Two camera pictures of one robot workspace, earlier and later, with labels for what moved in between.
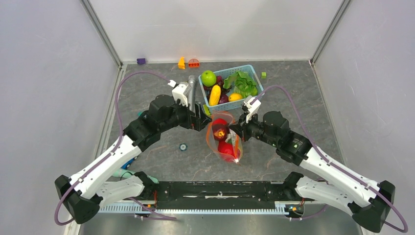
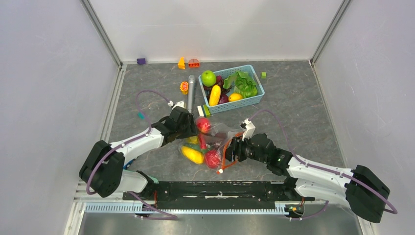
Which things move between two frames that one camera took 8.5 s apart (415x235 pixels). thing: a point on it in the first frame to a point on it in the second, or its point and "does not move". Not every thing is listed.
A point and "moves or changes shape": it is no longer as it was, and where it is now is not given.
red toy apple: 219,121 moves or changes shape
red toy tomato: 225,147 moves or changes shape
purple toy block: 140,61 does not move
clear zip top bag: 223,142 moves or changes shape
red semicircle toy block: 194,63 does not move
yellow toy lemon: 234,97 does not move
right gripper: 241,128 to 235,148
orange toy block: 181,64 does not move
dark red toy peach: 219,131 to 219,137
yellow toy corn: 215,95 does not move
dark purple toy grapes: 224,89 does not move
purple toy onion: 223,98 does not move
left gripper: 197,121 to 192,129
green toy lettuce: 243,83 does not move
